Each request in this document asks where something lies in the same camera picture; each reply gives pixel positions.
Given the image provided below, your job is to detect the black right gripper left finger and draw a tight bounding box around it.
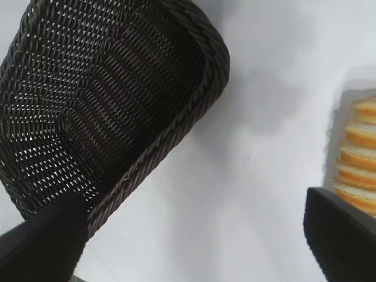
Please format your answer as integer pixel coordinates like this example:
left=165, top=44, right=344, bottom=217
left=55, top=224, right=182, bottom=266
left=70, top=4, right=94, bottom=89
left=0, top=194, right=89, bottom=282

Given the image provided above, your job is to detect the long sliced bread loaf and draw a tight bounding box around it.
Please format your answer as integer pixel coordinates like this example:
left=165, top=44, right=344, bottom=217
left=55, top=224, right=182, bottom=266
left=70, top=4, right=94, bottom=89
left=334, top=95, right=376, bottom=219

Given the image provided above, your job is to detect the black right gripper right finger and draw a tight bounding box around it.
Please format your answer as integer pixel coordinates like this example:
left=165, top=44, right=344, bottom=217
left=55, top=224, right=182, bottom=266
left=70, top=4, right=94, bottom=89
left=303, top=187, right=376, bottom=282

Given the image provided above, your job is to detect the dark brown woven basket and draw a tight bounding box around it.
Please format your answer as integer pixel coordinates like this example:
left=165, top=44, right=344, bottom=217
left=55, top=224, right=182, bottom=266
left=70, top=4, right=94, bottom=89
left=0, top=0, right=230, bottom=240

